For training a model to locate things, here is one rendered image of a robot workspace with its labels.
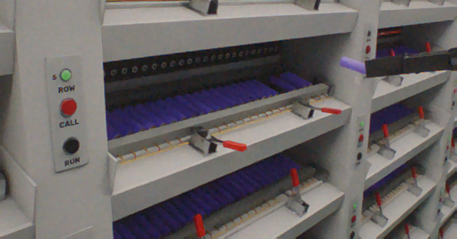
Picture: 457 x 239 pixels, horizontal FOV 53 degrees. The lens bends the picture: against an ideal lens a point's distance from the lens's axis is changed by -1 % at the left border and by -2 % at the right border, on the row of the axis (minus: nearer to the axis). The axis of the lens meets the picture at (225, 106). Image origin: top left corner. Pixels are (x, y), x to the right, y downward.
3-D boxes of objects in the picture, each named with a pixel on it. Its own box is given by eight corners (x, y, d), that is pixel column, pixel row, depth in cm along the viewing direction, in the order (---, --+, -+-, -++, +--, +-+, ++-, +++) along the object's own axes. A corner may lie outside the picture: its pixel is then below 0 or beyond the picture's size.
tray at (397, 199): (432, 192, 160) (449, 160, 154) (351, 267, 117) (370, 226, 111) (381, 163, 171) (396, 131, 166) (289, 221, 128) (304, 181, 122)
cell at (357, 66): (339, 66, 81) (372, 78, 77) (341, 56, 80) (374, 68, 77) (343, 65, 82) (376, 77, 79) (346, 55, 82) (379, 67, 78)
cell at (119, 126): (108, 119, 70) (135, 140, 66) (99, 121, 68) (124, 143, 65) (110, 108, 69) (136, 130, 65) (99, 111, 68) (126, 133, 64)
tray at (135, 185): (345, 124, 100) (361, 85, 96) (106, 224, 57) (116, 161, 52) (275, 85, 111) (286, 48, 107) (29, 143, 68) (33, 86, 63)
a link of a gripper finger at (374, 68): (409, 73, 73) (407, 73, 72) (368, 77, 78) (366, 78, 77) (406, 55, 73) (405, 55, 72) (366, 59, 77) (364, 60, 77)
